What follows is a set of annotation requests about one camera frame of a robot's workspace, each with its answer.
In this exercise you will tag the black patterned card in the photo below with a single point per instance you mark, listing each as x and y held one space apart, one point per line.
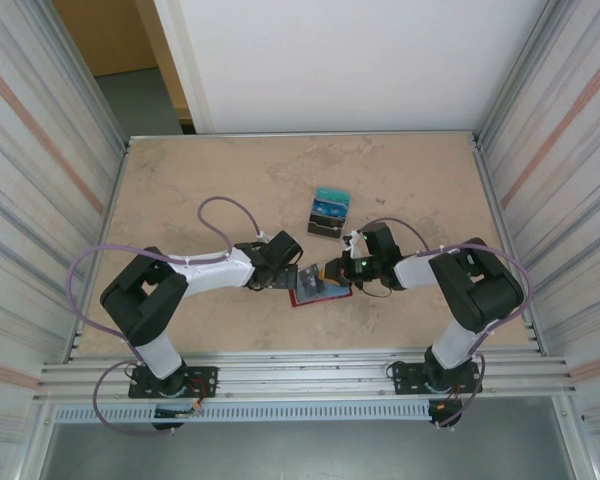
307 282

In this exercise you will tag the wooden door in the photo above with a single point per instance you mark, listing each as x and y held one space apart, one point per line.
105 35

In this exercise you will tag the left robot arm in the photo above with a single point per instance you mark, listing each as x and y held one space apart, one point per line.
215 272

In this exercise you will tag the aluminium enclosure post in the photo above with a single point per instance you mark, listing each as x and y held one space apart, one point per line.
510 75

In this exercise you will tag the teal card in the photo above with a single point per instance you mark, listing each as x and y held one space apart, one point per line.
332 192

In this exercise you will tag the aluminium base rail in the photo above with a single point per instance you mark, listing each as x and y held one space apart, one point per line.
305 372

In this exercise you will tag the base wiring bundle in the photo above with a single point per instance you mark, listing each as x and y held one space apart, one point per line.
197 407
442 407

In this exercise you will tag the blue card with wave print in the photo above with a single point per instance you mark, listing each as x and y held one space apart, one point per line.
330 202

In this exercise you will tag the red card holder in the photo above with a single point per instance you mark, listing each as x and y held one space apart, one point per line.
325 298

